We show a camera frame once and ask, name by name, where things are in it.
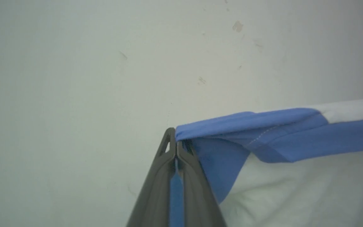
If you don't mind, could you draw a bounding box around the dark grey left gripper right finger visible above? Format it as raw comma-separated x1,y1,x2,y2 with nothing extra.
176,141,227,227

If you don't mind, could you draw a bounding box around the white and blue t-shirt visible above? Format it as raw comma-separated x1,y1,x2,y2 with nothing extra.
169,97,363,227

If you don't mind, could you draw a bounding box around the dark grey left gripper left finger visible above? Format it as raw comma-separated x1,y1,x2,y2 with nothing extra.
127,127,177,227

